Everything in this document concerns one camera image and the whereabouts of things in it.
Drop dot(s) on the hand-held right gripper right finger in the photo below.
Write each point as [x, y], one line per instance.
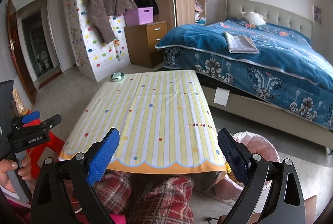
[231, 153]

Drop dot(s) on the small wall poster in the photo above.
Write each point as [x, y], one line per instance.
[317, 14]

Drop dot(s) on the pink trash bin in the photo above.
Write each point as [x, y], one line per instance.
[260, 146]

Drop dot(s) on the folded grey cloth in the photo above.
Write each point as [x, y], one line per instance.
[240, 43]

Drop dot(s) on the pile of folded clothes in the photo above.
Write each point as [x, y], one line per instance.
[199, 10]

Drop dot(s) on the brown wooden door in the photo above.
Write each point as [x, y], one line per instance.
[20, 52]

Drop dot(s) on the person's plaid pants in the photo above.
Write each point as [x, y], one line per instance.
[161, 200]

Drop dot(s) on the person's left forearm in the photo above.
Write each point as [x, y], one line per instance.
[15, 211]

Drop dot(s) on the striped dotted tablecloth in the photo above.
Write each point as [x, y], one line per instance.
[145, 114]

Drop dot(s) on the white pillow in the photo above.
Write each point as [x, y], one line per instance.
[253, 18]

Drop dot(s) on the beige upholstered bed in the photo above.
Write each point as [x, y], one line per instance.
[273, 9]

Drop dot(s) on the blue floral blanket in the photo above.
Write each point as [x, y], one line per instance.
[203, 34]

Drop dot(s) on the red plastic stool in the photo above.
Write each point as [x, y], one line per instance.
[49, 146]

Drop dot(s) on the gold patterned bag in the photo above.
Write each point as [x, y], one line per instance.
[19, 101]

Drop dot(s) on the person's left hand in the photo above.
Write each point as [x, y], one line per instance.
[6, 165]

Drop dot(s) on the purple plastic basket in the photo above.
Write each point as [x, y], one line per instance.
[139, 15]

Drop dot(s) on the white tag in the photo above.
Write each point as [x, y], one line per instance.
[221, 96]

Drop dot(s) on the brown board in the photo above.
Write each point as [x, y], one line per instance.
[311, 204]

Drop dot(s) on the white toilet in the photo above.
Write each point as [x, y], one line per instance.
[46, 60]

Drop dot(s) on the white polka dot cabinet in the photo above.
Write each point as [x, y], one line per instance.
[104, 62]

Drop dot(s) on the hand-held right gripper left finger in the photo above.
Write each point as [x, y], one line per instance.
[104, 156]

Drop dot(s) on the wooden drawer nightstand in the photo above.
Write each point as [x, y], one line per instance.
[145, 44]

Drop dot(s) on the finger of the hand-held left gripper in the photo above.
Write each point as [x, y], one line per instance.
[31, 116]
[52, 121]

